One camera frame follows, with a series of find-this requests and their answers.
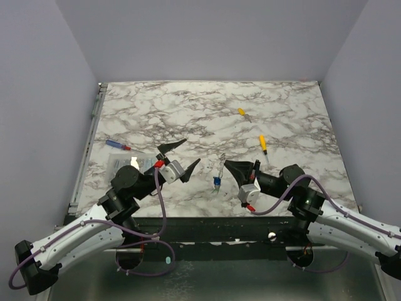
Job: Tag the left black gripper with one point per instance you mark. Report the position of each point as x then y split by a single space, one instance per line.
165 148

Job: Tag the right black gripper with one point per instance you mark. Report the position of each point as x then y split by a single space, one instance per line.
252 173

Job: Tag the blue key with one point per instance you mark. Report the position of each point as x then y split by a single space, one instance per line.
217 181

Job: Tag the green key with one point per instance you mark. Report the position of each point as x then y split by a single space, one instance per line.
215 189

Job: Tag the yellow handled screwdriver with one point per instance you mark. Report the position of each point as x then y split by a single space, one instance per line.
244 114

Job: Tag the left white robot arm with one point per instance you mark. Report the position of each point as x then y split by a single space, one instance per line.
107 224

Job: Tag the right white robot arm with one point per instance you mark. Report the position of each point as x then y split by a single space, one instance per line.
321 219

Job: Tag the clear plastic screw box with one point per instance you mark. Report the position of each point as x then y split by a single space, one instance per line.
140 161

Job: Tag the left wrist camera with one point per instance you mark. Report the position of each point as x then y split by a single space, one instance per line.
172 171

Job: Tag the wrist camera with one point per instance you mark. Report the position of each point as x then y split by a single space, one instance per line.
248 194
172 171

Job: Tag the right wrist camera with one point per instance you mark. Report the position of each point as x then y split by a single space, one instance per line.
248 194

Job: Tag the orange handled screwdriver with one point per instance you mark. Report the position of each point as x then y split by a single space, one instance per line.
264 148

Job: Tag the black mounting rail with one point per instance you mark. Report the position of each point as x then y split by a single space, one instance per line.
222 238

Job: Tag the blue handled screwdriver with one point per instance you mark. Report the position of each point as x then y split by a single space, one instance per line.
117 145

